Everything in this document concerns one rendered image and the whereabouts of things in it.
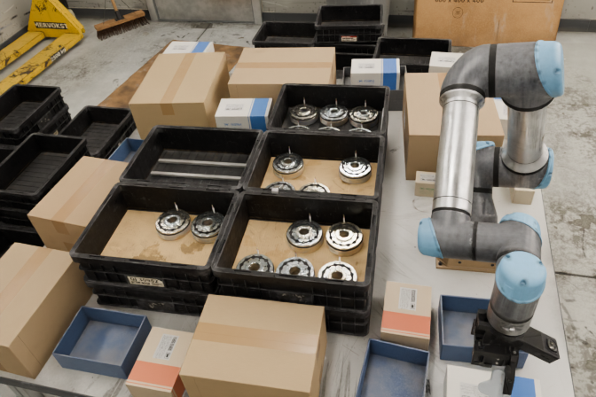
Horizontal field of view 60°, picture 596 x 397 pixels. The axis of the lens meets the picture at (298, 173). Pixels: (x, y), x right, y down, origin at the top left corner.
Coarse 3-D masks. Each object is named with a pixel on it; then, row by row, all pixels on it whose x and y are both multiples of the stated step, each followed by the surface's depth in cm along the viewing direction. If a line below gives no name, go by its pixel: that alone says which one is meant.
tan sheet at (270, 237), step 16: (256, 224) 154; (272, 224) 153; (288, 224) 152; (256, 240) 149; (272, 240) 148; (368, 240) 145; (240, 256) 145; (272, 256) 144; (288, 256) 143; (304, 256) 143; (320, 256) 142; (336, 256) 142; (352, 256) 141
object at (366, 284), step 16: (240, 192) 150; (256, 192) 149; (224, 240) 136; (368, 256) 128; (224, 272) 128; (240, 272) 128; (256, 272) 127; (368, 272) 124; (336, 288) 124; (352, 288) 123; (368, 288) 123
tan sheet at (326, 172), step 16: (272, 160) 176; (304, 160) 174; (320, 160) 174; (272, 176) 169; (304, 176) 168; (320, 176) 168; (336, 176) 167; (336, 192) 161; (352, 192) 161; (368, 192) 160
